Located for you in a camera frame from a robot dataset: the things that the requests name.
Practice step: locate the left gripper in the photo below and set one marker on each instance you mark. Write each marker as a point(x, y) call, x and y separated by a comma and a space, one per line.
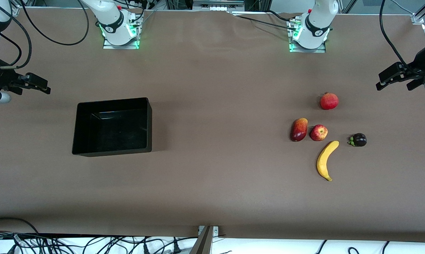
point(421, 62)

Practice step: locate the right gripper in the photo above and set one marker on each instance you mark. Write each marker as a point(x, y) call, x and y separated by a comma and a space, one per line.
point(1, 77)

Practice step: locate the black plastic box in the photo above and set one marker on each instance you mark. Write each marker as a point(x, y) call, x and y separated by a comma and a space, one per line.
point(110, 134)

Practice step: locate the red apple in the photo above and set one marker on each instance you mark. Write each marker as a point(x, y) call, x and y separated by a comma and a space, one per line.
point(319, 133)

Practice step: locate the yellow banana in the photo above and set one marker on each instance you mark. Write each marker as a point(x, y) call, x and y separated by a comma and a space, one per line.
point(323, 162)

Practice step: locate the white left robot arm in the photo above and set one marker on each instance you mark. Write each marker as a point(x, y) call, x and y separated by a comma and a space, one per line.
point(318, 21)

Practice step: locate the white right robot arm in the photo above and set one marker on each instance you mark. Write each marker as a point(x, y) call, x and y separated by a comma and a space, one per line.
point(110, 16)

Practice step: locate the red pomegranate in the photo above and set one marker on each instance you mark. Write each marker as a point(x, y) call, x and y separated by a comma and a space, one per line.
point(328, 101)

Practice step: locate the dark purple mangosteen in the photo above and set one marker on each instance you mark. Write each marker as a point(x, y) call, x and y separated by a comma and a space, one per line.
point(359, 140)

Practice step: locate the red mango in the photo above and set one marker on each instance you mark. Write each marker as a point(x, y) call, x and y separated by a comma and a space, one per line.
point(299, 130)

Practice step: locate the grey power strip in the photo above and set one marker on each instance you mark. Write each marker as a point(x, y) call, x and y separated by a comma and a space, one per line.
point(217, 6)

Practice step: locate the black power plug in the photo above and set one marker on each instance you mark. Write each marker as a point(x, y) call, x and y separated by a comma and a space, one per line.
point(146, 249)
point(177, 247)

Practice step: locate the aluminium corner bracket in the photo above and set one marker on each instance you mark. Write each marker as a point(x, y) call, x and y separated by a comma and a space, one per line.
point(16, 11)
point(417, 19)

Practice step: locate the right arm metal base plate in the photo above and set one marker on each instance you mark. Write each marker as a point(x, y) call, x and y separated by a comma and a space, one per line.
point(121, 47)

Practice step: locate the dark camera post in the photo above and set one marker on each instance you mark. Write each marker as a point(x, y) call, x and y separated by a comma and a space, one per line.
point(202, 245)

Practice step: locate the silver metal bracket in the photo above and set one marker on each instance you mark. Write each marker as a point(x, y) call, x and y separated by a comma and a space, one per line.
point(215, 231)

